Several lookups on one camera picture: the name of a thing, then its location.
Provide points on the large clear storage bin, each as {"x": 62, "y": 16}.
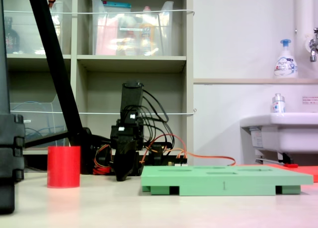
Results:
{"x": 131, "y": 39}

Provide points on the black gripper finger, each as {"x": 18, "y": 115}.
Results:
{"x": 121, "y": 167}
{"x": 133, "y": 161}

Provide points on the red cylinder block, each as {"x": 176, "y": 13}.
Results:
{"x": 63, "y": 167}

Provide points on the dark glass bottle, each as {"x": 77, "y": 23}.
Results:
{"x": 11, "y": 39}

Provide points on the green shape-hole board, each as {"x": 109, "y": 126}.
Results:
{"x": 223, "y": 179}

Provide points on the beige shelf unit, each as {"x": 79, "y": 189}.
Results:
{"x": 131, "y": 60}

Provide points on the teal-edged package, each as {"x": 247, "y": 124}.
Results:
{"x": 116, "y": 5}

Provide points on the pink refill pouch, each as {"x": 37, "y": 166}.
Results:
{"x": 105, "y": 39}

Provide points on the white sink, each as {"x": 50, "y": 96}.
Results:
{"x": 285, "y": 133}

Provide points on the small wall sign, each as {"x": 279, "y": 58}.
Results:
{"x": 310, "y": 100}

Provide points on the small clear bottle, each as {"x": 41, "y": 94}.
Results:
{"x": 277, "y": 105}

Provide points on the thin black tripod brace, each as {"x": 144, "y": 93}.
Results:
{"x": 44, "y": 139}

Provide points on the clear storage bin with bottles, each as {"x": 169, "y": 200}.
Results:
{"x": 29, "y": 34}

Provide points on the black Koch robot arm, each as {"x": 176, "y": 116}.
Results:
{"x": 131, "y": 96}

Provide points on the notched black tripod leg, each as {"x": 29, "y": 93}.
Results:
{"x": 10, "y": 143}

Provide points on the metal faucet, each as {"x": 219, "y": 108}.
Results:
{"x": 313, "y": 46}

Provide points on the white foam soap bottle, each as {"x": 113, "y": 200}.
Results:
{"x": 285, "y": 64}

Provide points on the orange-labelled spray bottle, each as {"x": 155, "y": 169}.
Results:
{"x": 147, "y": 36}

